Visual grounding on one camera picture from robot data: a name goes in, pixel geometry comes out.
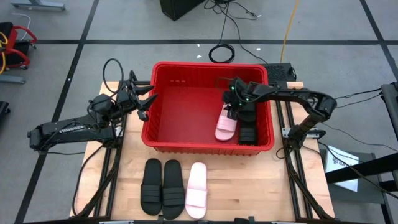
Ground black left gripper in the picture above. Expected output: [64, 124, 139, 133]
[115, 70, 159, 123]

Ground white printed paper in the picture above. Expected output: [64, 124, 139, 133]
[324, 144, 363, 193]

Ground black floor cable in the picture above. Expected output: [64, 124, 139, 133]
[203, 0, 269, 65]

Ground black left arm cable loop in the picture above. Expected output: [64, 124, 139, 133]
[101, 58, 125, 96]

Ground grey padded bar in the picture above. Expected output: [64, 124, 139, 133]
[381, 82, 398, 141]

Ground grey metal bar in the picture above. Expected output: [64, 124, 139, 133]
[0, 73, 27, 85]

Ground pink rubber slide sandal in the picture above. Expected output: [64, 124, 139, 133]
[215, 104, 238, 142]
[185, 161, 208, 220]

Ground red ribbed plastic bin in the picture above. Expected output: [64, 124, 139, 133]
[141, 61, 275, 156]

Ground black right frame rails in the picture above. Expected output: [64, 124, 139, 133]
[275, 80, 336, 220]

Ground white cable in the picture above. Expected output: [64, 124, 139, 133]
[11, 12, 32, 42]

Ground black rubber slide sandal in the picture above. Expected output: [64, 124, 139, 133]
[238, 101, 259, 146]
[162, 159, 186, 221]
[140, 157, 163, 217]

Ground black left frame rails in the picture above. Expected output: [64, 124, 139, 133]
[72, 79, 150, 218]

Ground black frame rails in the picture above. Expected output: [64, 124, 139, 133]
[275, 80, 336, 220]
[72, 79, 150, 218]

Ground black right arm cable loop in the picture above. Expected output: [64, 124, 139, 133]
[215, 77, 238, 91]

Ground black stand pole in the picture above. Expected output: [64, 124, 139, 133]
[325, 154, 398, 185]

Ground grey stand foot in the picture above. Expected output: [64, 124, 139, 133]
[10, 0, 67, 12]

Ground red and black cart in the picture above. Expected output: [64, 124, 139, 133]
[0, 21, 38, 71]

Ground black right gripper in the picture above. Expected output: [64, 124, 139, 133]
[224, 79, 254, 121]

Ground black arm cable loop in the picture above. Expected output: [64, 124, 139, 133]
[215, 77, 238, 91]
[101, 58, 125, 96]

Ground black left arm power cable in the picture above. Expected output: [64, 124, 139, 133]
[71, 144, 105, 217]

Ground grey side table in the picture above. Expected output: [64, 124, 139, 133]
[319, 148, 387, 205]

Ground black vented control box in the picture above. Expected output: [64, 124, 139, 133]
[261, 62, 297, 84]

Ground yellow cable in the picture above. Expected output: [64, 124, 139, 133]
[279, 0, 301, 63]

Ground coiled black cable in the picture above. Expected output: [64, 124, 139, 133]
[208, 43, 236, 65]

